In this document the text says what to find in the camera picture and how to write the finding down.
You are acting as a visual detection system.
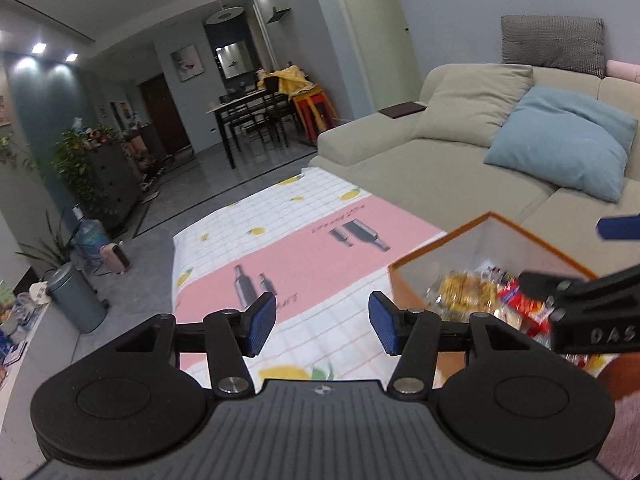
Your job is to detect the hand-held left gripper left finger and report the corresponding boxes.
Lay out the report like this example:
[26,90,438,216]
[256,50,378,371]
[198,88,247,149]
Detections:
[75,291,277,397]

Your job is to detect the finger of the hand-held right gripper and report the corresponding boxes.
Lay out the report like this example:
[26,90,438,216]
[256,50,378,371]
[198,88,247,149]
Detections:
[519,270,598,307]
[596,214,640,241]

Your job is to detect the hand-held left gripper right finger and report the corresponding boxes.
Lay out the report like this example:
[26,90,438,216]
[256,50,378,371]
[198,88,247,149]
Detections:
[368,291,566,396]

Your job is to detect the red packet with orange print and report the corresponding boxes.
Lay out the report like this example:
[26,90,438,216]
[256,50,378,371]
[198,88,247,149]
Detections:
[497,272,553,341]

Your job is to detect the orange cardboard box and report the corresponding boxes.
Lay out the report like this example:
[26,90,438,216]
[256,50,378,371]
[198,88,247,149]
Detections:
[387,211,601,391]

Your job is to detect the clear packet of yellow pastries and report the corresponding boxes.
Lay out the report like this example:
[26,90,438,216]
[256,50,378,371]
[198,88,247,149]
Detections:
[427,270,501,321]

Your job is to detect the red round seat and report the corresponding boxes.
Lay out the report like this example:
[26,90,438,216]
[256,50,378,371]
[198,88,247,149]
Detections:
[597,355,640,403]

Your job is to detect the pink and white printed tablecloth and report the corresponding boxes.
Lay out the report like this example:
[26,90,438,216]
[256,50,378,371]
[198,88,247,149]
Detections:
[172,167,448,396]

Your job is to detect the light blue cushion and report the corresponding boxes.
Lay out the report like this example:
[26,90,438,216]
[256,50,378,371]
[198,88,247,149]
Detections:
[484,85,638,203]

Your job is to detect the pink fluffy rug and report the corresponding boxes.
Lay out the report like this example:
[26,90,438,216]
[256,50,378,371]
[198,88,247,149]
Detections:
[595,397,640,480]

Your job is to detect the pink cushion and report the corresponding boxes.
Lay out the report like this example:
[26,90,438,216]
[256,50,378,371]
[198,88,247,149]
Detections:
[606,59,640,83]

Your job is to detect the pink space heater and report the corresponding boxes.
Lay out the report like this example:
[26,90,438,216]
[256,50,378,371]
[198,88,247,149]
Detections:
[100,242,131,275]

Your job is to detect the beige sofa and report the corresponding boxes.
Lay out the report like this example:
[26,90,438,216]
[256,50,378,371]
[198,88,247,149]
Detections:
[309,62,640,281]

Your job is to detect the grey-green pedal bin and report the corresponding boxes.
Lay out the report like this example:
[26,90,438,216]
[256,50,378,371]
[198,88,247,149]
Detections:
[44,262,108,333]

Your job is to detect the large blue water jug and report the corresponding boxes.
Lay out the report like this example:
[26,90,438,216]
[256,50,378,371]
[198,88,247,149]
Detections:
[72,219,111,263]

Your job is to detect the beige cushion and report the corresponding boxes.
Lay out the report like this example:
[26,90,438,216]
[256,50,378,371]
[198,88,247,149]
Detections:
[412,63,535,148]

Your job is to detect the grey textured cushion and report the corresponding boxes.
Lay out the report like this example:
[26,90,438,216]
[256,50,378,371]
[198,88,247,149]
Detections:
[501,15,607,78]

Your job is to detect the dark grey drawer cabinet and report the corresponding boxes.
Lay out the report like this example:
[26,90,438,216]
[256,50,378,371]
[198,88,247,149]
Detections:
[87,140,143,226]

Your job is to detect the dark dining chair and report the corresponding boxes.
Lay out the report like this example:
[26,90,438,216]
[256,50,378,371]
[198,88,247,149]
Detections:
[260,87,297,147]
[220,92,262,150]

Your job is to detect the shelf with toys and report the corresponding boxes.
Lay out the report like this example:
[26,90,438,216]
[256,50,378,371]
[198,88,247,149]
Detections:
[120,122,168,193]

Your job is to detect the dark dining table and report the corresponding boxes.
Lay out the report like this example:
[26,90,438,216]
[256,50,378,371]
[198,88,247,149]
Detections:
[206,91,301,170]

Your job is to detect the white low cabinet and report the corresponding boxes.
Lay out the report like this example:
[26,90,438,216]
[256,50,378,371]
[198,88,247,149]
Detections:
[0,300,81,461]

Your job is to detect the orange stool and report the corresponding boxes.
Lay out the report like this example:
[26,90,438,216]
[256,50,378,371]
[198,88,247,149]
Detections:
[292,89,338,142]

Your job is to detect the long-leaved potted plant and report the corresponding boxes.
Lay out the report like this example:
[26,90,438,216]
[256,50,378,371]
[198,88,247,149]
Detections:
[15,210,76,281]

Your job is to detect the dark brown door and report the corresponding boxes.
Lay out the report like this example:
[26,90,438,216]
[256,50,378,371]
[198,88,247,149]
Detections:
[139,73,191,156]

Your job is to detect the bushy green plant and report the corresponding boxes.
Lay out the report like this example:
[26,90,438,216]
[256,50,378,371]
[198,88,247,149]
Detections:
[52,130,118,221]

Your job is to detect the yellow cloth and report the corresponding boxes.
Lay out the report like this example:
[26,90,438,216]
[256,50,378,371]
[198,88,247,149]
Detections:
[257,65,318,96]

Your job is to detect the cluster of small colourful items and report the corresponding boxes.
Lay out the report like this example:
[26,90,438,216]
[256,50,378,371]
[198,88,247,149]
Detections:
[0,280,36,386]

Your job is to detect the hanging vine plant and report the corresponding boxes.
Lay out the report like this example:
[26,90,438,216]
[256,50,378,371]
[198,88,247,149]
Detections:
[0,132,36,171]

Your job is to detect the round pendant lamp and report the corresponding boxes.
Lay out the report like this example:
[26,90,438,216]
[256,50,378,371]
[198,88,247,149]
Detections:
[206,6,244,26]

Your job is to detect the wall mirror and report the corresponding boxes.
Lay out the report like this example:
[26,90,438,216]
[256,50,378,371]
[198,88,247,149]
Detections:
[215,40,256,80]

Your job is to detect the wall picture with red bird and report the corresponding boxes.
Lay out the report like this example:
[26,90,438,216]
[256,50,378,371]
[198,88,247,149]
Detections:
[170,44,205,82]

